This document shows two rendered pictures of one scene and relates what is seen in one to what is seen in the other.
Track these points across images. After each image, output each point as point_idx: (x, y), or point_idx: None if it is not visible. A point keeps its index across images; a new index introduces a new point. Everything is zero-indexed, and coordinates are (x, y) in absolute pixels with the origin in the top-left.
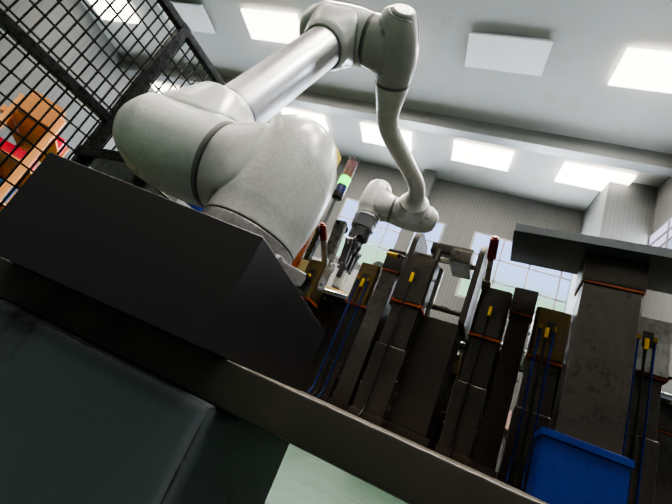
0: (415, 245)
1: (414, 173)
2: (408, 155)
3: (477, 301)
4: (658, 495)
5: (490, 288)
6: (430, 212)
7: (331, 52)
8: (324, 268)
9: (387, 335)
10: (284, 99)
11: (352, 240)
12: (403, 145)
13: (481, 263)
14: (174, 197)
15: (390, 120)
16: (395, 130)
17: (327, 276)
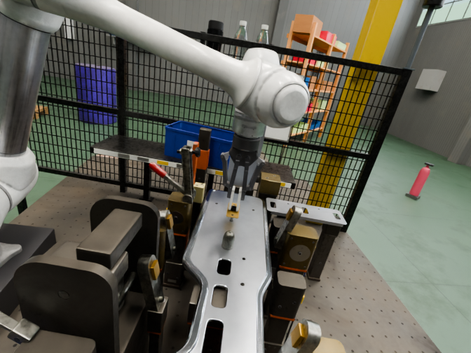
0: (90, 220)
1: (176, 59)
2: (150, 41)
3: (113, 335)
4: None
5: (22, 343)
6: (259, 94)
7: (5, 35)
8: (169, 204)
9: None
10: (2, 119)
11: (221, 157)
12: (135, 34)
13: (17, 294)
14: (126, 156)
15: (94, 24)
16: (113, 26)
17: (181, 209)
